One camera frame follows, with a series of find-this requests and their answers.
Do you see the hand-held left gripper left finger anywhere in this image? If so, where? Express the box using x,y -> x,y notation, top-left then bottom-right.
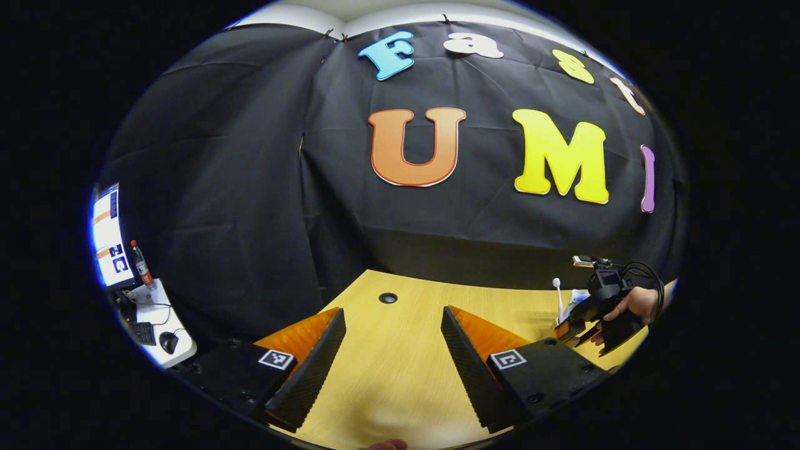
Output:
177,306 -> 348,433

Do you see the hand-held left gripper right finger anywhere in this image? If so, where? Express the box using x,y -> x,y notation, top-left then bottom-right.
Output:
441,305 -> 610,433

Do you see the white toothpaste tube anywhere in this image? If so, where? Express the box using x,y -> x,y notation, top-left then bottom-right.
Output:
562,289 -> 591,323

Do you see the wooden desktop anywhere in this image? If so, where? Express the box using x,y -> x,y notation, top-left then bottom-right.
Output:
256,269 -> 651,450

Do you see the black keyboard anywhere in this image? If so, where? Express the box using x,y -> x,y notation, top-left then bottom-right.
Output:
128,321 -> 157,346

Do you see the black backdrop cloth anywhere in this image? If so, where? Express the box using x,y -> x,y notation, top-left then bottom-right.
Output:
97,22 -> 688,369

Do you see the red capped plastic bottle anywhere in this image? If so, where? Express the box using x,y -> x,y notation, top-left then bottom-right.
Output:
129,240 -> 154,288

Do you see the computer monitor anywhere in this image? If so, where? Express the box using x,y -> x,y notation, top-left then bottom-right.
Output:
92,183 -> 135,289

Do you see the black cable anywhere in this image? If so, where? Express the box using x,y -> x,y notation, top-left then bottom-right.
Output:
619,261 -> 666,326

